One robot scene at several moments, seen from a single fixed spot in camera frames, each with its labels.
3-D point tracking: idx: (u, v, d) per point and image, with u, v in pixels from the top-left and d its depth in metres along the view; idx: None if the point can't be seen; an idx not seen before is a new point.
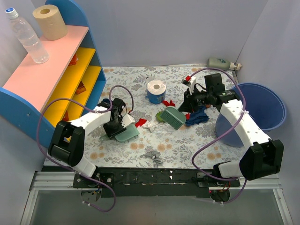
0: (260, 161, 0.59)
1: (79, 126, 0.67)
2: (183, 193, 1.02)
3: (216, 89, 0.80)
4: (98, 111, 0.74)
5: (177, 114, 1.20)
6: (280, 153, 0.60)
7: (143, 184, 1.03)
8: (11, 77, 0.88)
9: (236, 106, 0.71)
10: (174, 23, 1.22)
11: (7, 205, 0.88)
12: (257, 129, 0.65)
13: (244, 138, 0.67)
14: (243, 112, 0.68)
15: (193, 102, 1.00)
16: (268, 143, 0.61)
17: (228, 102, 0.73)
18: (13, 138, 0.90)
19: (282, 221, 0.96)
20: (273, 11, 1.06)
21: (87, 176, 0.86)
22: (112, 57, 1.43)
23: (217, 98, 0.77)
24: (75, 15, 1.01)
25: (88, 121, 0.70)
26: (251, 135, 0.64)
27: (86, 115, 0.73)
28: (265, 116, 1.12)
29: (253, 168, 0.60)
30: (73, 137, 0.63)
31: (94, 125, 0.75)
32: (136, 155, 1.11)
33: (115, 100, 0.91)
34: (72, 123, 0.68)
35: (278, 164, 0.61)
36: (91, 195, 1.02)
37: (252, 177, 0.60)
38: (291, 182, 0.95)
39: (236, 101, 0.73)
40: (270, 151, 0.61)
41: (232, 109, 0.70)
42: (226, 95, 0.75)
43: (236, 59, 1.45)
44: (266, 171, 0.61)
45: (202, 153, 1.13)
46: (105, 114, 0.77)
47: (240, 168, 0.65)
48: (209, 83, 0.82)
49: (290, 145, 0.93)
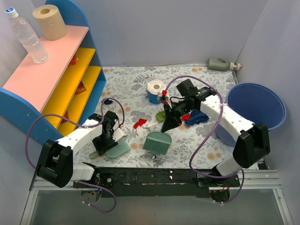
0: (251, 147, 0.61)
1: (67, 146, 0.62)
2: (183, 193, 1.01)
3: (191, 92, 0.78)
4: (88, 126, 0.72)
5: (161, 137, 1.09)
6: (266, 133, 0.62)
7: (143, 184, 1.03)
8: (11, 77, 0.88)
9: (214, 101, 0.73)
10: (174, 23, 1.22)
11: (7, 205, 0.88)
12: (239, 117, 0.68)
13: (231, 130, 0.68)
14: (222, 105, 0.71)
15: (176, 115, 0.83)
16: (253, 128, 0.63)
17: (206, 100, 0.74)
18: (13, 137, 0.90)
19: (282, 221, 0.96)
20: (273, 11, 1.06)
21: (86, 179, 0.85)
22: (112, 57, 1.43)
23: (194, 98, 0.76)
24: (74, 15, 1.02)
25: (77, 139, 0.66)
26: (237, 124, 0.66)
27: (76, 132, 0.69)
28: (265, 116, 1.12)
29: (247, 155, 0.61)
30: (60, 159, 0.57)
31: (85, 142, 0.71)
32: (136, 155, 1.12)
33: (108, 112, 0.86)
34: (59, 142, 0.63)
35: (268, 145, 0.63)
36: (91, 195, 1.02)
37: (249, 164, 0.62)
38: (292, 182, 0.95)
39: (213, 96, 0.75)
40: (257, 135, 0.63)
41: (211, 105, 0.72)
42: (201, 94, 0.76)
43: (237, 59, 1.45)
44: (260, 155, 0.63)
45: (202, 153, 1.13)
46: (96, 128, 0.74)
47: (235, 159, 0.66)
48: (183, 90, 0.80)
49: (290, 145, 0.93)
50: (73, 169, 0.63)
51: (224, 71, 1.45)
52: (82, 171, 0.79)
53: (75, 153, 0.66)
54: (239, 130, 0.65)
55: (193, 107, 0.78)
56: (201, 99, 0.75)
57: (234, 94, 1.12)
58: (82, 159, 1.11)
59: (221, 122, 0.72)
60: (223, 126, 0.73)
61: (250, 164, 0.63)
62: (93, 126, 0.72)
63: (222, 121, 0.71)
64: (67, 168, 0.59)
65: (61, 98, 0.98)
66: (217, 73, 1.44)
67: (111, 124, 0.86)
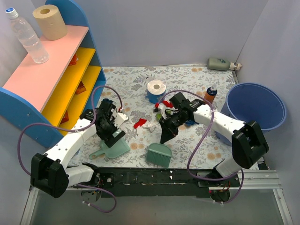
0: (248, 146, 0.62)
1: (56, 161, 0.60)
2: (183, 193, 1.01)
3: (183, 105, 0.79)
4: (78, 130, 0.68)
5: (161, 148, 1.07)
6: (259, 130, 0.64)
7: (143, 183, 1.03)
8: (11, 77, 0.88)
9: (206, 109, 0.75)
10: (174, 23, 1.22)
11: (7, 205, 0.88)
12: (231, 119, 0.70)
13: (225, 131, 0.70)
14: (213, 111, 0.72)
15: (171, 127, 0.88)
16: (246, 127, 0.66)
17: (198, 109, 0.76)
18: (13, 137, 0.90)
19: (282, 221, 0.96)
20: (273, 11, 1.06)
21: (86, 180, 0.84)
22: (112, 57, 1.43)
23: (187, 109, 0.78)
24: (75, 15, 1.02)
25: (67, 148, 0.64)
26: (229, 125, 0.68)
27: (65, 139, 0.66)
28: (265, 116, 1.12)
29: (246, 155, 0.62)
30: (50, 173, 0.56)
31: (77, 147, 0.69)
32: (136, 155, 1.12)
33: (102, 104, 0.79)
34: (48, 155, 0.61)
35: (264, 141, 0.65)
36: (91, 195, 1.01)
37: (249, 163, 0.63)
38: (292, 182, 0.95)
39: (203, 105, 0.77)
40: (251, 134, 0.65)
41: (203, 113, 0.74)
42: (193, 106, 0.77)
43: (236, 59, 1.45)
44: (259, 153, 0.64)
45: (202, 153, 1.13)
46: (87, 130, 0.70)
47: (236, 160, 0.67)
48: (176, 103, 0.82)
49: (290, 145, 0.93)
50: (68, 177, 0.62)
51: (224, 71, 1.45)
52: (80, 174, 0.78)
53: (67, 163, 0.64)
54: (231, 131, 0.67)
55: (187, 119, 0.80)
56: (194, 110, 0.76)
57: (234, 94, 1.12)
58: (82, 159, 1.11)
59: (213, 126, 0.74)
60: (215, 130, 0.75)
61: (251, 164, 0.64)
62: (85, 129, 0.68)
63: (213, 124, 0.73)
64: (59, 181, 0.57)
65: (61, 98, 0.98)
66: (217, 73, 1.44)
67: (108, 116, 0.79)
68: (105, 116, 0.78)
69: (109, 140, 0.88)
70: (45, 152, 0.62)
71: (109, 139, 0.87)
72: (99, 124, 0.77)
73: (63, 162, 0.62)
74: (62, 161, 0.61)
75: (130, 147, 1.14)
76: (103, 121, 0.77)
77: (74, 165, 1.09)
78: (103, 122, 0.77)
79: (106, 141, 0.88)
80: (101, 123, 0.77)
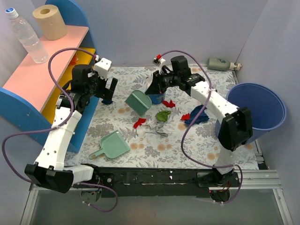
0: (235, 130, 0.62)
1: (50, 168, 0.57)
2: (183, 193, 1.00)
3: (183, 76, 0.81)
4: (60, 126, 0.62)
5: (143, 98, 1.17)
6: (249, 117, 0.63)
7: (143, 183, 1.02)
8: (11, 76, 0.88)
9: (204, 86, 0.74)
10: (174, 23, 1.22)
11: (8, 205, 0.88)
12: (225, 102, 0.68)
13: (218, 114, 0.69)
14: (210, 90, 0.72)
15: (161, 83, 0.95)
16: (238, 112, 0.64)
17: (196, 85, 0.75)
18: (13, 137, 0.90)
19: (283, 221, 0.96)
20: (273, 11, 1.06)
21: (87, 179, 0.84)
22: (112, 57, 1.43)
23: (185, 83, 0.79)
24: (75, 15, 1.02)
25: (56, 151, 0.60)
26: (223, 108, 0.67)
27: (51, 140, 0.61)
28: (265, 116, 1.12)
29: (230, 137, 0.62)
30: (49, 179, 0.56)
31: (67, 142, 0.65)
32: (136, 155, 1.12)
33: (75, 72, 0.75)
34: (39, 163, 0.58)
35: (251, 128, 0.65)
36: (91, 195, 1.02)
37: (231, 145, 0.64)
38: (291, 182, 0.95)
39: (203, 82, 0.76)
40: (241, 119, 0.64)
41: (200, 90, 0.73)
42: (192, 80, 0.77)
43: (236, 59, 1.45)
44: (242, 139, 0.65)
45: (202, 153, 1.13)
46: (70, 120, 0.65)
47: (220, 140, 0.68)
48: (177, 68, 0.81)
49: (290, 145, 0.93)
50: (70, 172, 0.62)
51: (224, 71, 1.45)
52: (82, 172, 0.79)
53: (63, 163, 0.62)
54: (224, 113, 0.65)
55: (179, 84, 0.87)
56: (192, 84, 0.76)
57: (234, 94, 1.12)
58: (83, 159, 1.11)
59: (209, 106, 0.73)
60: (210, 110, 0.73)
61: (233, 146, 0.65)
62: (66, 121, 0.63)
63: (208, 105, 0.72)
64: (61, 183, 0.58)
65: None
66: (217, 73, 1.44)
67: (86, 80, 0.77)
68: (84, 85, 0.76)
69: (107, 97, 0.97)
70: (35, 161, 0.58)
71: (105, 94, 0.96)
72: (81, 104, 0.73)
73: (58, 165, 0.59)
74: (56, 165, 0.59)
75: (130, 148, 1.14)
76: (85, 93, 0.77)
77: (74, 165, 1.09)
78: (86, 92, 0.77)
79: (104, 98, 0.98)
80: (86, 98, 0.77)
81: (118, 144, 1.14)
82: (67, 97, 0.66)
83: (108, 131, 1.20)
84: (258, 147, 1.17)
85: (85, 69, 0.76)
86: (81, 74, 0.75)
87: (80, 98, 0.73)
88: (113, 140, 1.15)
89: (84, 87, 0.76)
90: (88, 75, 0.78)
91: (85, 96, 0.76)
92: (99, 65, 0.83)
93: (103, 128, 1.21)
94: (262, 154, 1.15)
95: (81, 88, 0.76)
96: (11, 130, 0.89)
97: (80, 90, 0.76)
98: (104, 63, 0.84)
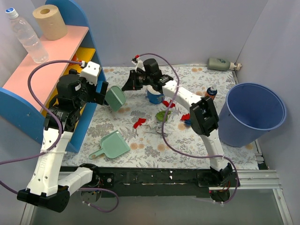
0: (201, 116, 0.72)
1: (42, 194, 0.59)
2: (182, 193, 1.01)
3: (155, 78, 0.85)
4: (48, 151, 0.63)
5: (118, 94, 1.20)
6: (213, 104, 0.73)
7: (143, 184, 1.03)
8: (11, 77, 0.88)
9: (173, 85, 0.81)
10: (174, 23, 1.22)
11: (7, 205, 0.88)
12: (191, 94, 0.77)
13: (186, 105, 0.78)
14: (178, 86, 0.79)
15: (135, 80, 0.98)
16: (203, 101, 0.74)
17: (166, 84, 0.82)
18: (13, 137, 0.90)
19: (282, 221, 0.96)
20: (273, 11, 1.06)
21: (87, 181, 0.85)
22: (112, 57, 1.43)
23: (157, 84, 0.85)
24: (75, 15, 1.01)
25: (47, 176, 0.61)
26: (189, 99, 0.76)
27: (41, 165, 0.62)
28: (265, 116, 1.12)
29: (199, 123, 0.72)
30: (42, 206, 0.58)
31: (58, 164, 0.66)
32: (136, 155, 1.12)
33: (59, 88, 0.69)
34: (31, 190, 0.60)
35: (216, 113, 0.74)
36: (91, 195, 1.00)
37: (202, 131, 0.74)
38: (291, 182, 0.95)
39: (171, 80, 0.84)
40: (206, 107, 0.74)
41: (170, 88, 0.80)
42: (163, 81, 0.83)
43: (237, 59, 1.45)
44: (211, 123, 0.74)
45: (202, 153, 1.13)
46: (59, 142, 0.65)
47: (194, 129, 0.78)
48: (149, 70, 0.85)
49: (290, 145, 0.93)
50: (63, 192, 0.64)
51: (224, 71, 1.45)
52: (80, 178, 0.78)
53: (57, 186, 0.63)
54: (190, 104, 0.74)
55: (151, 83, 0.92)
56: (163, 85, 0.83)
57: (234, 94, 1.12)
58: (83, 159, 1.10)
59: (177, 100, 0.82)
60: (178, 102, 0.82)
61: (205, 131, 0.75)
62: (54, 145, 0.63)
63: (177, 99, 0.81)
64: (55, 206, 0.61)
65: None
66: (217, 73, 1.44)
67: (73, 94, 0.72)
68: (72, 99, 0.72)
69: (99, 100, 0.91)
70: (27, 187, 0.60)
71: (97, 99, 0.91)
72: (70, 123, 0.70)
73: (51, 190, 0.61)
74: (49, 191, 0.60)
75: (130, 148, 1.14)
76: (74, 109, 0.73)
77: (74, 165, 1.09)
78: (74, 106, 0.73)
79: (96, 101, 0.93)
80: (75, 115, 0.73)
81: (118, 144, 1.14)
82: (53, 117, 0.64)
83: (108, 131, 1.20)
84: (258, 147, 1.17)
85: (71, 83, 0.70)
86: (67, 90, 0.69)
87: (69, 115, 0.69)
88: (113, 143, 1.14)
89: (72, 103, 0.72)
90: (75, 88, 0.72)
91: (74, 112, 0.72)
92: (86, 72, 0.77)
93: (102, 128, 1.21)
94: (262, 154, 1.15)
95: (70, 104, 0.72)
96: (12, 130, 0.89)
97: (69, 105, 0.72)
98: (92, 68, 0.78)
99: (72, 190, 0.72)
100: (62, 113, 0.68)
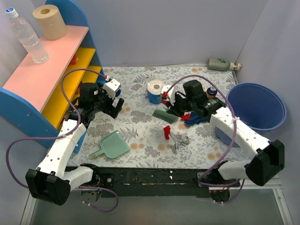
0: (267, 166, 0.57)
1: (50, 173, 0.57)
2: (183, 193, 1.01)
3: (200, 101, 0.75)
4: (66, 135, 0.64)
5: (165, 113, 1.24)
6: (282, 152, 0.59)
7: (143, 183, 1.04)
8: (11, 76, 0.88)
9: (226, 115, 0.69)
10: (174, 23, 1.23)
11: (7, 205, 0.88)
12: (254, 133, 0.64)
13: (246, 147, 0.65)
14: (235, 119, 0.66)
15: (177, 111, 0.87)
16: (269, 146, 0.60)
17: (217, 112, 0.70)
18: (13, 137, 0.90)
19: (283, 221, 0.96)
20: (273, 11, 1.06)
21: (87, 181, 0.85)
22: (112, 57, 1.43)
23: (203, 108, 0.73)
24: (75, 15, 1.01)
25: (59, 158, 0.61)
26: (252, 141, 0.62)
27: (55, 148, 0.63)
28: (265, 115, 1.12)
29: (264, 174, 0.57)
30: (48, 185, 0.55)
31: (70, 152, 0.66)
32: (136, 155, 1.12)
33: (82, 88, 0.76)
34: (41, 168, 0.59)
35: (283, 162, 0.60)
36: (91, 195, 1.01)
37: (264, 182, 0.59)
38: (292, 182, 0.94)
39: (223, 107, 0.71)
40: (272, 153, 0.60)
41: (223, 118, 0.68)
42: (210, 104, 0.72)
43: (236, 59, 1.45)
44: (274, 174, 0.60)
45: (202, 153, 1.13)
46: (76, 131, 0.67)
47: (248, 176, 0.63)
48: (191, 93, 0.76)
49: (291, 146, 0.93)
50: (68, 183, 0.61)
51: (224, 71, 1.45)
52: (81, 176, 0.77)
53: (64, 171, 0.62)
54: (256, 148, 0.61)
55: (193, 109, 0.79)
56: (213, 110, 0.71)
57: (234, 95, 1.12)
58: (83, 159, 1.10)
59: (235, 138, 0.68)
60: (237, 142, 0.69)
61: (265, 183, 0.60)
62: (72, 131, 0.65)
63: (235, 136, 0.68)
64: (60, 189, 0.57)
65: (67, 94, 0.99)
66: (217, 73, 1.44)
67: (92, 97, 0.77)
68: (91, 101, 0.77)
69: (112, 113, 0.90)
70: (37, 166, 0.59)
71: (111, 111, 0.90)
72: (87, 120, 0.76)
73: (59, 172, 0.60)
74: (57, 172, 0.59)
75: (130, 148, 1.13)
76: (91, 110, 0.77)
77: (74, 165, 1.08)
78: (92, 108, 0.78)
79: (109, 114, 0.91)
80: (92, 114, 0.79)
81: (119, 144, 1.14)
82: (75, 110, 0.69)
83: (108, 131, 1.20)
84: None
85: (92, 88, 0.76)
86: (88, 91, 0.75)
87: (87, 114, 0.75)
88: (119, 146, 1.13)
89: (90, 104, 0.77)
90: (94, 93, 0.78)
91: (91, 112, 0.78)
92: (107, 85, 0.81)
93: (103, 128, 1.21)
94: None
95: (88, 105, 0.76)
96: (11, 130, 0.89)
97: (86, 107, 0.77)
98: (114, 85, 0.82)
99: (72, 186, 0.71)
100: (82, 110, 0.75)
